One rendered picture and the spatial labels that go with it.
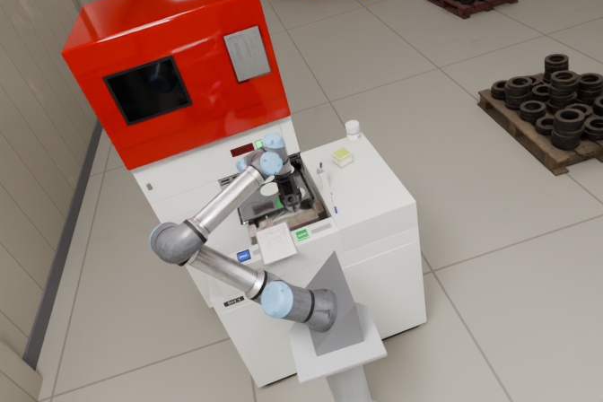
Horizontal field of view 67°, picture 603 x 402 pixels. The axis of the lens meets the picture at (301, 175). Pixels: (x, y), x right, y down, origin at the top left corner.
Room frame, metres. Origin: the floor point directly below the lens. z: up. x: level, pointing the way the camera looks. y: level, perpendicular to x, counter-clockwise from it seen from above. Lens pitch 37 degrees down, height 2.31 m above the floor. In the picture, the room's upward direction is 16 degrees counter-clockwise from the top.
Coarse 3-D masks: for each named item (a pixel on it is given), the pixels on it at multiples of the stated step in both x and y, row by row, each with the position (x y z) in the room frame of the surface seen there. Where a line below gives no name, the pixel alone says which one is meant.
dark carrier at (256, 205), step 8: (296, 168) 1.96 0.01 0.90; (296, 176) 1.89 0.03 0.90; (264, 184) 1.90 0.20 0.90; (304, 184) 1.80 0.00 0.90; (256, 192) 1.85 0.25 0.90; (248, 200) 1.80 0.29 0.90; (256, 200) 1.78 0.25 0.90; (264, 200) 1.77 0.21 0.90; (272, 200) 1.75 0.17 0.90; (240, 208) 1.75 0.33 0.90; (248, 208) 1.74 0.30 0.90; (256, 208) 1.72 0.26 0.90; (264, 208) 1.71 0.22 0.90; (272, 208) 1.69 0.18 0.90; (280, 208) 1.68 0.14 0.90; (248, 216) 1.68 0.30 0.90; (256, 216) 1.66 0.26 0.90
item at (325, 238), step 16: (320, 224) 1.43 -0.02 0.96; (304, 240) 1.36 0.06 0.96; (320, 240) 1.35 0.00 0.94; (336, 240) 1.36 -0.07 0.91; (256, 256) 1.35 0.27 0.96; (304, 256) 1.35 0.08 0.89; (320, 256) 1.35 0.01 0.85; (272, 272) 1.33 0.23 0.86; (288, 272) 1.34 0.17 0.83; (224, 288) 1.31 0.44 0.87
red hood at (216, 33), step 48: (144, 0) 2.30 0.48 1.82; (192, 0) 2.07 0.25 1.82; (240, 0) 1.93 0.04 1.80; (96, 48) 1.86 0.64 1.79; (144, 48) 1.88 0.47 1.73; (192, 48) 1.90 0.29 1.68; (240, 48) 1.92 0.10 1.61; (96, 96) 1.85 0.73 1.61; (144, 96) 1.87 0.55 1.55; (192, 96) 1.89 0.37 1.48; (240, 96) 1.91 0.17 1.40; (144, 144) 1.86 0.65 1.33; (192, 144) 1.88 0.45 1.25
